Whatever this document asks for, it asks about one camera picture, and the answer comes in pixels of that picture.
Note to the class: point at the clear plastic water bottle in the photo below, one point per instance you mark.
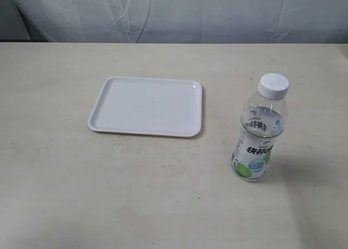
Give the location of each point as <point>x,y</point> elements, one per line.
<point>263,120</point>

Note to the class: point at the white plastic tray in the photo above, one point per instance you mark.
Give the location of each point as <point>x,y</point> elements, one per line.
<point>148,106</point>

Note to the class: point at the white backdrop curtain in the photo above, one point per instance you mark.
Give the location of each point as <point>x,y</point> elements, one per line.
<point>186,21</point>

